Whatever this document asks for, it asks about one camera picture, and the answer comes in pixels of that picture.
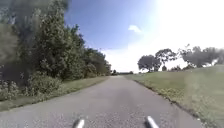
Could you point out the grey asphalt path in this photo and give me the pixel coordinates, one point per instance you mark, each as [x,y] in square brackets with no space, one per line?
[115,100]

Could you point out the round dark tree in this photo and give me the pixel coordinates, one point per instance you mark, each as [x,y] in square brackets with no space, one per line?
[148,62]

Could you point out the grass verge with trees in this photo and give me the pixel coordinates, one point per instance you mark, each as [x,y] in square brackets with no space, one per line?
[71,86]

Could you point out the tall thin-crowned tree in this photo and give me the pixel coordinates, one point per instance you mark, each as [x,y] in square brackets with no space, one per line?
[165,55]

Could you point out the row of dense trees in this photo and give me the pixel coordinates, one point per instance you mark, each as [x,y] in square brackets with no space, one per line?
[50,50]

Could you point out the robot's own part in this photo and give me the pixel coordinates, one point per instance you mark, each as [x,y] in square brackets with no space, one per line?
[79,123]
[151,122]

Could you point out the sloping grass field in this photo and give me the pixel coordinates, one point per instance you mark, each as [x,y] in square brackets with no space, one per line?
[193,86]

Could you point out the large spreading tree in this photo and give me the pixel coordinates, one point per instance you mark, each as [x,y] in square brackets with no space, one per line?
[203,56]

